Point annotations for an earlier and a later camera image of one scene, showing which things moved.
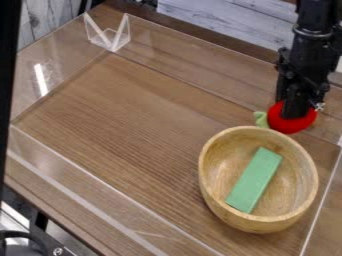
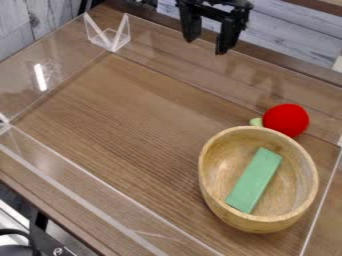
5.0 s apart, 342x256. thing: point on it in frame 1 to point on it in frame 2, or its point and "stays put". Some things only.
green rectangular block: [254, 179] stays put
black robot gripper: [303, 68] to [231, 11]
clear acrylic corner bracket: [109, 39] stays put
